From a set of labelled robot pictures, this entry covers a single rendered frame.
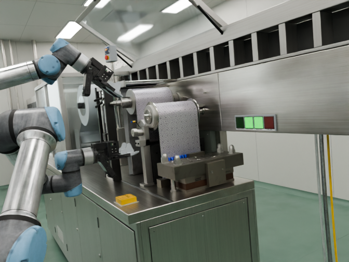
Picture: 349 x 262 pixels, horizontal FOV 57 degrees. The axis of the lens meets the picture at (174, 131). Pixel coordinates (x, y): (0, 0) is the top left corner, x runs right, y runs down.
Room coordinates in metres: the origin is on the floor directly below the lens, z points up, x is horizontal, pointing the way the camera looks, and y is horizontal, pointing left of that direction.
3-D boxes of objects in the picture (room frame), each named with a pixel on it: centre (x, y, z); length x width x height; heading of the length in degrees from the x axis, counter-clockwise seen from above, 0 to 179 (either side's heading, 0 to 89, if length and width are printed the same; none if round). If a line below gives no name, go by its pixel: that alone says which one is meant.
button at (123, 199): (1.35, 0.24, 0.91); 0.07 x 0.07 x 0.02; 31
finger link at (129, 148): (1.45, 0.21, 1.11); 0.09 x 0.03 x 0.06; 111
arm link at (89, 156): (1.38, 0.39, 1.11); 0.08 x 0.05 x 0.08; 30
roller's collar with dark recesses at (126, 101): (1.81, 0.26, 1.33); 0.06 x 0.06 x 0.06; 31
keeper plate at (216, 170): (1.46, -0.18, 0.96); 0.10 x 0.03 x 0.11; 121
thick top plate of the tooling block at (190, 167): (1.53, -0.12, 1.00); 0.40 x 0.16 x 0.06; 121
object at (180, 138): (1.62, -0.03, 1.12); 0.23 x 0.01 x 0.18; 121
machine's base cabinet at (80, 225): (2.44, 0.55, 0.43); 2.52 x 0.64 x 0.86; 31
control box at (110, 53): (2.09, 0.37, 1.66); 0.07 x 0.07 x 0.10; 41
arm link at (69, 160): (1.34, 0.45, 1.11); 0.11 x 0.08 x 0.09; 120
